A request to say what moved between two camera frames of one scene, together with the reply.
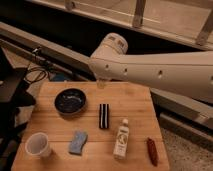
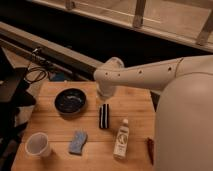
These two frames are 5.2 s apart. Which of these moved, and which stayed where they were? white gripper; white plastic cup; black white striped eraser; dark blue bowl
Moved: white gripper
Stayed: dark blue bowl; black white striped eraser; white plastic cup
